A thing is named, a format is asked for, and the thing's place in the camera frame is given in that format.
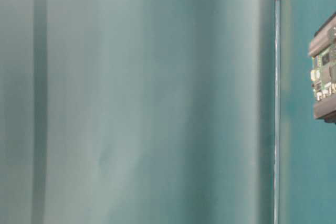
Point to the black bench vise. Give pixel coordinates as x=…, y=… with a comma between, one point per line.
x=323, y=37

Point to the green single-board computer PCB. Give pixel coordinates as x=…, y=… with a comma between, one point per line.
x=323, y=73

